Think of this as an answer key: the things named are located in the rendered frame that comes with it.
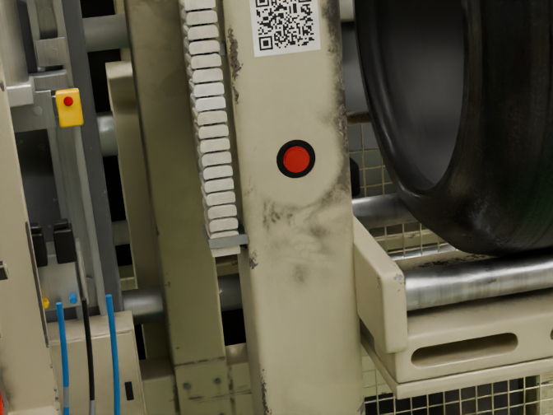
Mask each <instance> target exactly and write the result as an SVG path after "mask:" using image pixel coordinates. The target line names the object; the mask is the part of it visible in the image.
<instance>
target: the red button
mask: <svg viewBox="0 0 553 415"><path fill-rule="evenodd" d="M283 163H284V165H285V167H286V168H287V169H288V170H289V171H291V172H295V173H298V172H301V171H303V170H304V169H306V167H307V166H308V164H309V154H308V152H307V151H306V150H305V149H304V148H303V147H297V146H296V147H291V148H289V149H288V150H287V151H286V152H285V154H284V156H283Z"/></svg>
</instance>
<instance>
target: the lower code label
mask: <svg viewBox="0 0 553 415"><path fill-rule="evenodd" d="M249 4H250V13H251V22H252V32H253V49H254V57H262V56H269V55H276V54H289V53H296V52H303V51H310V50H317V49H321V47H320V34H319V23H318V0H249Z"/></svg>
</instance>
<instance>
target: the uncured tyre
mask: <svg viewBox="0 0 553 415"><path fill-rule="evenodd" d="M352 6H353V17H354V26H355V40H356V47H357V53H358V59H359V64H360V73H361V78H362V83H363V87H364V92H365V99H366V103H367V106H368V111H369V116H370V120H371V123H372V126H373V130H374V135H375V137H376V140H377V143H378V146H379V150H380V153H381V156H382V158H383V162H384V164H385V166H386V169H387V171H388V174H389V176H390V179H391V181H392V182H393V185H394V187H395V189H396V190H397V193H398V195H399V196H400V198H401V200H402V201H403V203H404V204H405V206H406V207H407V209H408V210H409V212H410V213H411V214H412V216H413V217H414V218H415V219H416V220H417V221H418V222H420V223H421V224H422V225H424V226H425V227H427V228H428V229H429V230H431V231H433V232H434V233H435V234H436V235H438V236H439V237H440V238H442V239H443V240H445V241H446V242H448V243H449V244H450V245H451V246H453V247H454V248H456V249H458V250H461V251H462V252H465V253H469V254H480V255H487V256H494V257H502V256H508V255H513V254H523V253H528V252H533V251H539V250H544V249H553V0H352Z"/></svg>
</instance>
